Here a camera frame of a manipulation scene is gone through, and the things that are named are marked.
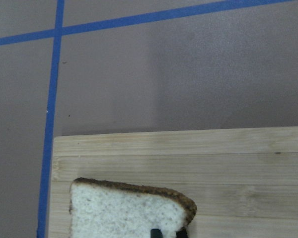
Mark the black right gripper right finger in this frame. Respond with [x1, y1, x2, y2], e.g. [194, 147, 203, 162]
[176, 228, 188, 238]

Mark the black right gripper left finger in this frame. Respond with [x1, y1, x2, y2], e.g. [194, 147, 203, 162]
[150, 229, 162, 238]

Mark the bread slice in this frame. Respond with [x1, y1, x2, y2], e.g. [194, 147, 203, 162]
[69, 178, 197, 238]

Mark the wooden cutting board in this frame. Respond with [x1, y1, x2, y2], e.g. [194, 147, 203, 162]
[48, 126, 298, 238]

